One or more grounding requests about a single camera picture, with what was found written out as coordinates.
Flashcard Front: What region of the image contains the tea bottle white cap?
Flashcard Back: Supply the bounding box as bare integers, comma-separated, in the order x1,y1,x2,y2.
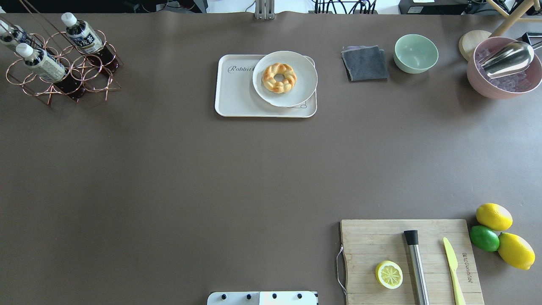
61,12,119,75

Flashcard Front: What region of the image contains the cream serving tray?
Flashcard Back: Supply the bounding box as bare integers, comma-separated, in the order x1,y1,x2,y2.
215,54,318,118

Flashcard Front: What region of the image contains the tea bottle front left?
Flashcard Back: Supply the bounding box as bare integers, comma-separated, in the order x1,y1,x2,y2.
16,43,86,100

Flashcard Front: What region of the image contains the white round plate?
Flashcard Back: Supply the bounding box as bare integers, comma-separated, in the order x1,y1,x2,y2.
252,50,318,108

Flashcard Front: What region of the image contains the grey folded cloth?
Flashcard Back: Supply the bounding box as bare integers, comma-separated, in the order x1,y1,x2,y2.
341,46,389,81

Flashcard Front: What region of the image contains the bamboo cutting board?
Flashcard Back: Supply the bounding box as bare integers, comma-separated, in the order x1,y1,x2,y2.
340,219,484,305

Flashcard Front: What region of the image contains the steel muddler black tip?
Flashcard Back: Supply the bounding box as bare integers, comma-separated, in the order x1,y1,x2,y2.
404,230,430,305

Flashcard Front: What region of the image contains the half lemon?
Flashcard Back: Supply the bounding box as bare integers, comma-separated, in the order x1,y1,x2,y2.
375,260,403,289

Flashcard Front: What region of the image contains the green ceramic bowl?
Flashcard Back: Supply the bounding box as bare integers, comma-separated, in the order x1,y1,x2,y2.
393,33,439,75

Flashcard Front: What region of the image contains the yellow plastic knife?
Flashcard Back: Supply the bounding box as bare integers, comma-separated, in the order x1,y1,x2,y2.
442,237,466,305

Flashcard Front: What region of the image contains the round wooden stand base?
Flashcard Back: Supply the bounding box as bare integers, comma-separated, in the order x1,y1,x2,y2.
458,30,491,61

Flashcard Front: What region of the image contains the green lime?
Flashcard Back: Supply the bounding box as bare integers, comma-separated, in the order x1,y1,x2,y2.
469,225,500,252

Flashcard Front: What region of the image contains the yellow lemon upper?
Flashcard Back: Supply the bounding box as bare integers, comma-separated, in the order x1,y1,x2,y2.
476,203,513,231

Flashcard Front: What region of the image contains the yellow lemon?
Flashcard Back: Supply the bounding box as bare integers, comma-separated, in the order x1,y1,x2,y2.
498,233,536,270
476,203,513,231

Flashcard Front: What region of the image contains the pink bowl of ice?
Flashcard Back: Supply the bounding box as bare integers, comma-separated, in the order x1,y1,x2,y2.
467,37,542,99

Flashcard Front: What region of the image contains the yellow lemon lower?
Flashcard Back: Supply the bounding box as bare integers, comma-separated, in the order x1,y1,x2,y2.
498,233,536,270

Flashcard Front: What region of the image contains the metal ice scoop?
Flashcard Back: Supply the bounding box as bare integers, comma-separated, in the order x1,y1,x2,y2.
480,41,535,79

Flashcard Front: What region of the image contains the braided ring pastry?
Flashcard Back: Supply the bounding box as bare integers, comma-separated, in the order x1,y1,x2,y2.
262,63,297,94

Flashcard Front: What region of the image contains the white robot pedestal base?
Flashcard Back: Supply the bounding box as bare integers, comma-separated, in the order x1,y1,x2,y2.
207,290,319,305

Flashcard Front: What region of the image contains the copper wire bottle rack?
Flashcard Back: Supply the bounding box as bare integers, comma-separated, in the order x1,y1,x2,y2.
5,32,122,106

